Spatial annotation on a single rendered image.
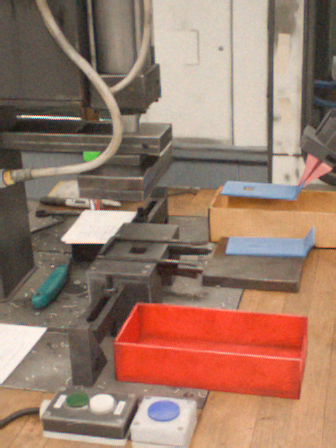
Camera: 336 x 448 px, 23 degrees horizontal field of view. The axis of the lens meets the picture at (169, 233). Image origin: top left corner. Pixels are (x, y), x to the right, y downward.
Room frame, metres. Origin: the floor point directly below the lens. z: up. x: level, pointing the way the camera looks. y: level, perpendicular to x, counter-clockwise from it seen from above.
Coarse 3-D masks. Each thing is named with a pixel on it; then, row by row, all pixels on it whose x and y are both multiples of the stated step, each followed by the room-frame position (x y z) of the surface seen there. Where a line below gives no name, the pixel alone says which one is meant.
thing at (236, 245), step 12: (312, 228) 1.34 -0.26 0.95; (228, 240) 1.36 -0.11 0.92; (240, 240) 1.36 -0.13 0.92; (252, 240) 1.35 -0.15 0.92; (264, 240) 1.35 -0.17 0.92; (276, 240) 1.35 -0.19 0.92; (288, 240) 1.35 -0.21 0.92; (300, 240) 1.35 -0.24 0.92; (312, 240) 1.29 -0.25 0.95; (228, 252) 1.31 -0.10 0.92; (240, 252) 1.31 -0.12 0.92; (252, 252) 1.30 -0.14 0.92; (264, 252) 1.30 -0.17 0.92; (276, 252) 1.30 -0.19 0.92; (288, 252) 1.30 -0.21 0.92; (300, 252) 1.29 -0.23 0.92
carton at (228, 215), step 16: (304, 192) 1.48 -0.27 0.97; (320, 192) 1.47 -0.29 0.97; (208, 208) 1.41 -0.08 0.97; (224, 208) 1.40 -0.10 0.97; (240, 208) 1.40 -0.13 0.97; (256, 208) 1.50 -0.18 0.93; (272, 208) 1.49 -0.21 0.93; (288, 208) 1.49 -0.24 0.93; (304, 208) 1.48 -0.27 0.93; (320, 208) 1.47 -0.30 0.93; (208, 224) 1.41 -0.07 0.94; (224, 224) 1.40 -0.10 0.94; (240, 224) 1.39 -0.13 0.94; (256, 224) 1.39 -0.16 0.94; (272, 224) 1.38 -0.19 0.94; (288, 224) 1.37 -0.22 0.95; (304, 224) 1.36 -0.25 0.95; (320, 224) 1.36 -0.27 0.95; (208, 240) 1.41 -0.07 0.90; (320, 240) 1.36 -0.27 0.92
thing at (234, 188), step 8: (232, 184) 1.48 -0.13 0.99; (240, 184) 1.48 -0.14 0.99; (248, 184) 1.47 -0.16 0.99; (256, 184) 1.47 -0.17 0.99; (264, 184) 1.47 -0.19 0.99; (272, 184) 1.47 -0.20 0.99; (280, 184) 1.47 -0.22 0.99; (224, 192) 1.43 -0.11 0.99; (232, 192) 1.43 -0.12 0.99; (240, 192) 1.43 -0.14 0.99; (248, 192) 1.43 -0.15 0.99; (256, 192) 1.43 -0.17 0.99; (264, 192) 1.43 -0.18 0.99; (272, 192) 1.43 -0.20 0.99; (280, 192) 1.43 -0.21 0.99; (288, 192) 1.43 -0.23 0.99; (296, 192) 1.40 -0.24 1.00
